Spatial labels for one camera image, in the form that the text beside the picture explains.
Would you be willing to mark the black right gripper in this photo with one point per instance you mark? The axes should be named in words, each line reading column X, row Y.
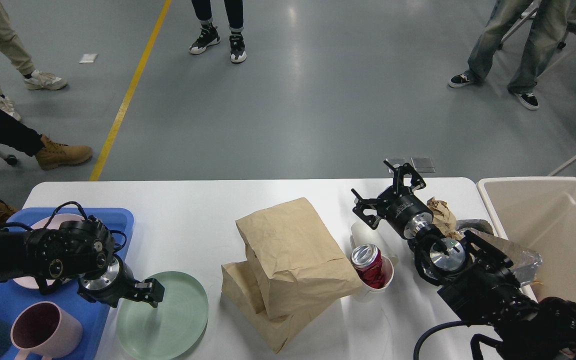
column 405, row 213

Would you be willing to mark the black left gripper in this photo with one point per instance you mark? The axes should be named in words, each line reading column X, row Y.
column 118, row 282

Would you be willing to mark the green plate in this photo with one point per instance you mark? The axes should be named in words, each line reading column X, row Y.
column 170, row 329

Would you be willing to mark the pink mug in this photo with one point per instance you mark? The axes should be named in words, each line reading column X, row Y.
column 44, row 328

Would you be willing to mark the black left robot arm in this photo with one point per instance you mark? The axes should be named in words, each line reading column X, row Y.
column 84, row 250

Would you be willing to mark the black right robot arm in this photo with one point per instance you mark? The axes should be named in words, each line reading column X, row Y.
column 474, row 278

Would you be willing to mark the metal floor socket plate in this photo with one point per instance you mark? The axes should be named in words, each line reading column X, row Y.
column 420, row 164

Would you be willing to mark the crumpled brown paper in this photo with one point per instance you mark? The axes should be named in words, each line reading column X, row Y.
column 444, row 219

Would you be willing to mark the white paper cup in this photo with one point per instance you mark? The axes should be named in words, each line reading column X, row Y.
column 361, row 233

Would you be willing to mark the crushed red soda can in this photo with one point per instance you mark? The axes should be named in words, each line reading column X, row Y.
column 368, row 263

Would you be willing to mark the grey crumpled wrapper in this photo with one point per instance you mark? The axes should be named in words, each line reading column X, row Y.
column 481, row 225

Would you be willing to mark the upper brown paper bag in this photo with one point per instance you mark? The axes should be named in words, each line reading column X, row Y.
column 296, row 262

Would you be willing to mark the pink plate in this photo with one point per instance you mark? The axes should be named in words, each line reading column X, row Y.
column 27, row 281

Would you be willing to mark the clear plastic wrapper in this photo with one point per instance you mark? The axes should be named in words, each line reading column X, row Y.
column 526, row 261

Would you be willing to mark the blue plastic tray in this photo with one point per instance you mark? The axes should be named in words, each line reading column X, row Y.
column 15, row 298

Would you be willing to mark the beige plastic bin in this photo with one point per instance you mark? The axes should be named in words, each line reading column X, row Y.
column 538, row 213

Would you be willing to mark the seated person tan boots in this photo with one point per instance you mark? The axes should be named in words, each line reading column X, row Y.
column 49, row 154

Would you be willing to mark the white paper scrap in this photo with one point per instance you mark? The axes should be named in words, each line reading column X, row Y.
column 88, row 58

